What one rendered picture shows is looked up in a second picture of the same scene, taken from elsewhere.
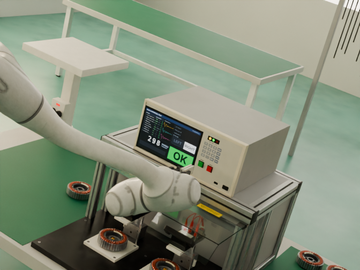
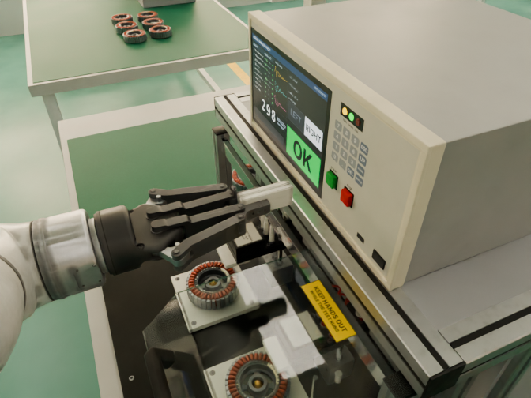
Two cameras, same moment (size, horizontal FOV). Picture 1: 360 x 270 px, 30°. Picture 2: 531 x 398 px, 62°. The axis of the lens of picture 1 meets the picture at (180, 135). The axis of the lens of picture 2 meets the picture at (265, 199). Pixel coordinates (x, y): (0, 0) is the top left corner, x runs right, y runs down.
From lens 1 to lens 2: 1.90 m
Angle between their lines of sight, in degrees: 37
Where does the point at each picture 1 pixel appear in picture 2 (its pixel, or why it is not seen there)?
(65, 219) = not seen: hidden behind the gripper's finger
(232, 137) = (401, 110)
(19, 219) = not seen: hidden behind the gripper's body
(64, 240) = (147, 268)
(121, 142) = (240, 110)
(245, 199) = (438, 303)
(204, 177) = (340, 215)
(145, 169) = not seen: outside the picture
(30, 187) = (190, 167)
